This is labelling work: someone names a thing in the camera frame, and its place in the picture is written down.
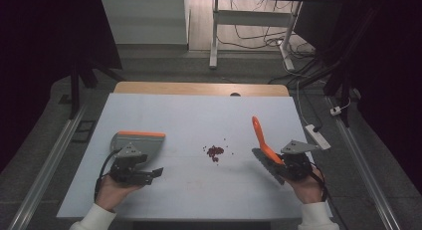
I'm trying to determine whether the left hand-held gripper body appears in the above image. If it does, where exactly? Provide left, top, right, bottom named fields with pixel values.
left=108, top=142, right=149, bottom=185

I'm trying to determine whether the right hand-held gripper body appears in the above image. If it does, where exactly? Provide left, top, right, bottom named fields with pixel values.
left=281, top=139, right=320, bottom=182

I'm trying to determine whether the grey dustpan with orange edge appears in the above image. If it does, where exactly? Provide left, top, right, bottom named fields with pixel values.
left=109, top=130, right=166, bottom=165

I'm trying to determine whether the orange hand brush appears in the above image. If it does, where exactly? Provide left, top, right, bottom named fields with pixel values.
left=251, top=115, right=287, bottom=186

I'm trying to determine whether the pile of small red beans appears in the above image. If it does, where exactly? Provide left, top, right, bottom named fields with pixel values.
left=201, top=137, right=235, bottom=165

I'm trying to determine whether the person's right hand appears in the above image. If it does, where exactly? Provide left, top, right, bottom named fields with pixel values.
left=290, top=169, right=327, bottom=205

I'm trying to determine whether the person's left hand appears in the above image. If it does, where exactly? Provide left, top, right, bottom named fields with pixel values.
left=94, top=174, right=142, bottom=213

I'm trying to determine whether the white power strip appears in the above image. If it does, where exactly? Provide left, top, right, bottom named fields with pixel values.
left=305, top=123, right=332, bottom=151

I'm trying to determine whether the black metal stand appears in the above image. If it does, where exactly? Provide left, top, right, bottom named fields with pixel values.
left=67, top=55, right=117, bottom=120
left=292, top=4, right=382, bottom=128

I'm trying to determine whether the dark curtain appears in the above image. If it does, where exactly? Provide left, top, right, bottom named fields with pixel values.
left=0, top=0, right=123, bottom=174
left=341, top=0, right=422, bottom=193

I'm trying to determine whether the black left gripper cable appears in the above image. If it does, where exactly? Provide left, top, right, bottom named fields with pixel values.
left=94, top=148, right=122, bottom=202

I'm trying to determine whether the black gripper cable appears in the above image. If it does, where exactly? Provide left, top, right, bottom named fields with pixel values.
left=310, top=162, right=349, bottom=230
left=94, top=148, right=122, bottom=202

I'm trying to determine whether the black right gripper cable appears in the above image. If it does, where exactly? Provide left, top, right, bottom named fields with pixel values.
left=310, top=162, right=349, bottom=230

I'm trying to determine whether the black floor bracket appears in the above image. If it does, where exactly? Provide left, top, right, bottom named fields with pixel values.
left=71, top=119, right=98, bottom=144

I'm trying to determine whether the metal floor rail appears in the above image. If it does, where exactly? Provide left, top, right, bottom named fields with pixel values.
left=326, top=96, right=403, bottom=230
left=8, top=102, right=90, bottom=230

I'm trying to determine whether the tangle of black floor cables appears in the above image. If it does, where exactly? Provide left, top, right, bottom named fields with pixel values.
left=217, top=0, right=319, bottom=85

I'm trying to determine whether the white frame desk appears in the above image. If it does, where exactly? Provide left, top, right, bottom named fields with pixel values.
left=99, top=0, right=342, bottom=72

